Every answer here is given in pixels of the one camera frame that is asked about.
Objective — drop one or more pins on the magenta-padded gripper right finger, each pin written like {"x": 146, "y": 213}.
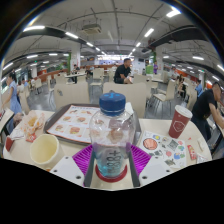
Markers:
{"x": 142, "y": 160}

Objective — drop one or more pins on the red paper cup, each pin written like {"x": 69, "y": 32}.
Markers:
{"x": 180, "y": 123}

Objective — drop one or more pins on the white paper napkin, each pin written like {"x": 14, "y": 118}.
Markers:
{"x": 129, "y": 108}

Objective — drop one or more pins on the paper wrapper with fries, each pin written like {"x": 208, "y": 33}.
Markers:
{"x": 33, "y": 121}

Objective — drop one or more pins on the dark brown food tray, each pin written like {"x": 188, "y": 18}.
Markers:
{"x": 57, "y": 117}

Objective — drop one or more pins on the white sachet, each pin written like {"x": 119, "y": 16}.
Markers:
{"x": 200, "y": 144}

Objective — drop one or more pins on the group of ceiling lights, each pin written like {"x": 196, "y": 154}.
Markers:
{"x": 33, "y": 28}

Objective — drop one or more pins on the clear water bottle blue cap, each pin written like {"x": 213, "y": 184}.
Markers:
{"x": 111, "y": 133}

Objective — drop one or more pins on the ceiling air conditioner unit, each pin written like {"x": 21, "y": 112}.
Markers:
{"x": 91, "y": 28}

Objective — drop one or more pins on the group of beige chairs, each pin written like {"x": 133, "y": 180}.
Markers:
{"x": 170, "y": 90}

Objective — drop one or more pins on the printed paper tray liner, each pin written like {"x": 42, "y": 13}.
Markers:
{"x": 75, "y": 121}

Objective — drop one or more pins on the clear plastic packet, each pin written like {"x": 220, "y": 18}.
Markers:
{"x": 201, "y": 158}

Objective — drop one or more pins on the white dining table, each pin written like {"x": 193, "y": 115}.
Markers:
{"x": 75, "y": 75}
{"x": 6, "y": 120}

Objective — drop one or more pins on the person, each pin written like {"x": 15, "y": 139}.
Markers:
{"x": 14, "y": 96}
{"x": 203, "y": 106}
{"x": 121, "y": 73}
{"x": 199, "y": 89}
{"x": 181, "y": 86}
{"x": 75, "y": 70}
{"x": 155, "y": 68}

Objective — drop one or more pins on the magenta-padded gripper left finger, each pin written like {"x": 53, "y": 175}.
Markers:
{"x": 80, "y": 160}

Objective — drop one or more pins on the white printed card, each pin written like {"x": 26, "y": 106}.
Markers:
{"x": 16, "y": 134}

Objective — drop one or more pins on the red sauce packet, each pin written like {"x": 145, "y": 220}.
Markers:
{"x": 192, "y": 152}
{"x": 31, "y": 137}

